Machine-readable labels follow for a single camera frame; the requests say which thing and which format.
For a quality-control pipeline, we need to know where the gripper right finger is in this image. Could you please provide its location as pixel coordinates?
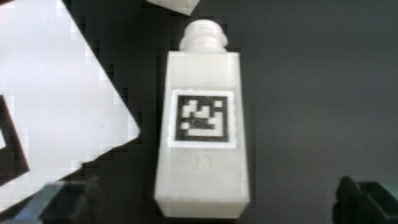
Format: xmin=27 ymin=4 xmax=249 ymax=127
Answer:
xmin=333 ymin=176 xmax=398 ymax=224

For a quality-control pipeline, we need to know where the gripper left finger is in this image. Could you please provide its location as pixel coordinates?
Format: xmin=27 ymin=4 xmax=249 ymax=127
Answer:
xmin=11 ymin=177 xmax=106 ymax=224

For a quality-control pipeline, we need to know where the white table leg with tag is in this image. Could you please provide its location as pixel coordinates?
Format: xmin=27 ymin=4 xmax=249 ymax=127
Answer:
xmin=155 ymin=20 xmax=251 ymax=219

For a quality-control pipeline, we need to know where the white AprilTag base sheet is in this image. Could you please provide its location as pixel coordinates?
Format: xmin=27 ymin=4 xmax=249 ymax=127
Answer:
xmin=0 ymin=0 xmax=141 ymax=211

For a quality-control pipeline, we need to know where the white U-shaped obstacle fence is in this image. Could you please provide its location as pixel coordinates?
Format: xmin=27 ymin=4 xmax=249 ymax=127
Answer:
xmin=146 ymin=0 xmax=201 ymax=15

